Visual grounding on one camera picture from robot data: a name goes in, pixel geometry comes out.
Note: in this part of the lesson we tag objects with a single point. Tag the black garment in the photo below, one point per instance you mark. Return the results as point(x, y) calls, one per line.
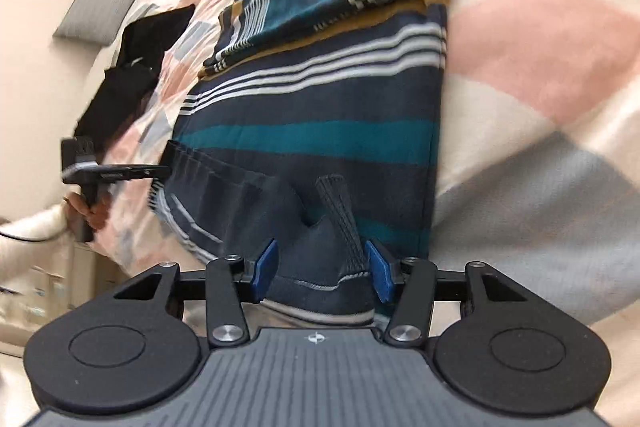
point(133, 77)

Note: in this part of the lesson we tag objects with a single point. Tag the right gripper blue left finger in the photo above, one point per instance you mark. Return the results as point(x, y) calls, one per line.
point(265, 267)

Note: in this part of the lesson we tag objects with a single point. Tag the person's left hand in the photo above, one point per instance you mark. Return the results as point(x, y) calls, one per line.
point(96, 215)

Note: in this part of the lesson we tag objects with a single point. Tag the navy teal striped sweater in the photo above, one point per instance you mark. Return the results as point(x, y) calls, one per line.
point(314, 125)

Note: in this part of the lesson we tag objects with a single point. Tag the grey striped pillow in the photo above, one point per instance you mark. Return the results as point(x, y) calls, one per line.
point(93, 21)

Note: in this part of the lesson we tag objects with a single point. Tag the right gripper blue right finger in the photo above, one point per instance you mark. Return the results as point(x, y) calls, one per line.
point(384, 271)

